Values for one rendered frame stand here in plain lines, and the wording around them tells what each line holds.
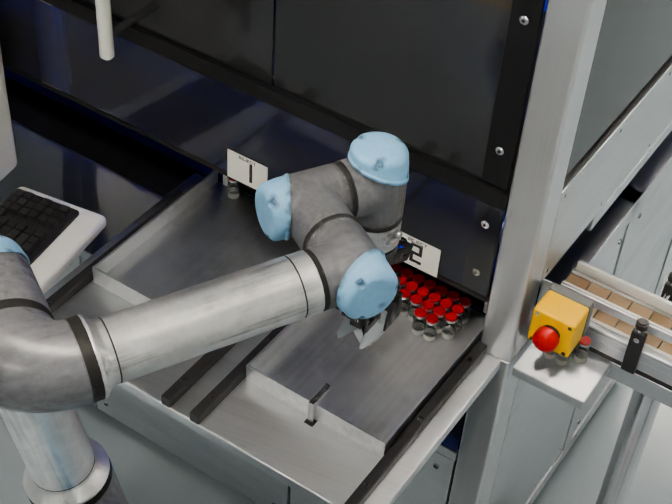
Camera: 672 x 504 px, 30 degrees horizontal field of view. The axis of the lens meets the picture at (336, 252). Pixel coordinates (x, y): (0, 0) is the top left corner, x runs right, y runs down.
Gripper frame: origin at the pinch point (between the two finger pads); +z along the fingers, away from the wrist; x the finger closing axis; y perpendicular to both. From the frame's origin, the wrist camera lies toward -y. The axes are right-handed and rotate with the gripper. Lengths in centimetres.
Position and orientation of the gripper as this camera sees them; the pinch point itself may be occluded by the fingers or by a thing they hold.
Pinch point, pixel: (367, 335)
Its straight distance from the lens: 178.8
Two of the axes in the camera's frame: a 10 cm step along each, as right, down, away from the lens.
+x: 8.3, 4.1, -3.7
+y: -5.5, 5.4, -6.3
